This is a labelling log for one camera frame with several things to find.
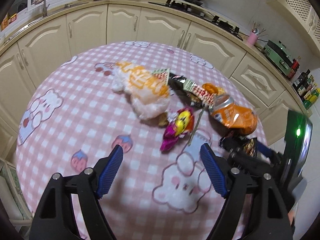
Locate orange crushed soda can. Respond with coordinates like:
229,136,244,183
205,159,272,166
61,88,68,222
208,94,258,135

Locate red white snack wrapper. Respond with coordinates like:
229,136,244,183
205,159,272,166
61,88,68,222
186,79,215,106

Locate purple yellow candy wrapper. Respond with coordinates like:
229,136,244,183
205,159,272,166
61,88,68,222
160,107,195,152

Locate black snack wrapper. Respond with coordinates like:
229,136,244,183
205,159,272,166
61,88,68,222
168,72,203,108

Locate orange white plastic bag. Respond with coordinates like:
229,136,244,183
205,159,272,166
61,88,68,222
112,61,170,120

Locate chrome kitchen faucet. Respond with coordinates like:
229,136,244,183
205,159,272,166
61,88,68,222
34,0,48,18

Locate person's hand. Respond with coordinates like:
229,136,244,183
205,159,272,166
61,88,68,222
287,209,296,231

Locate green yellow oil bottle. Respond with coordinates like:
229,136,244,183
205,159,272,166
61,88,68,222
303,88,319,109

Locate dark vinegar bottle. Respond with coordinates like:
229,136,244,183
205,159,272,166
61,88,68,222
292,69,310,90

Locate orange peel piece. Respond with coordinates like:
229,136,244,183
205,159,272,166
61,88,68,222
202,83,225,96

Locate green electric grill appliance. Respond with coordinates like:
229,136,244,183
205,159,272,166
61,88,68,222
263,40,300,80

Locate pink checkered tablecloth table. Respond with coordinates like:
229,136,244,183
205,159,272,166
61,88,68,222
15,41,270,240

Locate pink utensil holder cup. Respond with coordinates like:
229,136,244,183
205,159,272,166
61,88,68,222
247,32,258,46

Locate cream upper right cabinet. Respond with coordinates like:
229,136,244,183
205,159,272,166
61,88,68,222
267,0,319,57

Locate black gas stove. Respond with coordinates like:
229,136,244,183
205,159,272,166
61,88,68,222
149,0,244,41

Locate cream lower cabinets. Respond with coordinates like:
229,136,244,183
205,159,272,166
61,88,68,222
0,3,313,160

